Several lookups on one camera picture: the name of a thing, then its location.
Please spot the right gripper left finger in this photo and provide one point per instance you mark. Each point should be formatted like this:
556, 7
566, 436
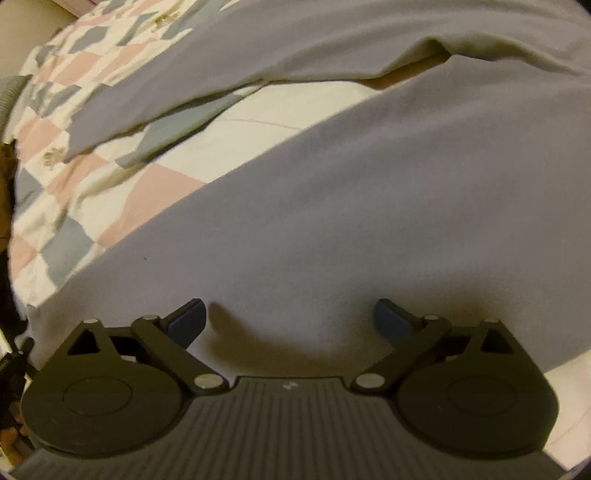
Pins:
165, 342

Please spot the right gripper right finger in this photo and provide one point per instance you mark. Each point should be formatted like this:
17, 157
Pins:
410, 336

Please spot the grey sweatshirt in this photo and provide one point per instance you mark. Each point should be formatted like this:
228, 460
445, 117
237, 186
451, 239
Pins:
463, 191

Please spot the checkered pastel quilt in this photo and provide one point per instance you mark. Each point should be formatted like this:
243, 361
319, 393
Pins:
72, 207

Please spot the brown garment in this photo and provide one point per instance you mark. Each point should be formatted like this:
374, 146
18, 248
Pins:
8, 166

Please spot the grey woven cushion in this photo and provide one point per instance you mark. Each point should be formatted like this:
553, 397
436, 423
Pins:
11, 88

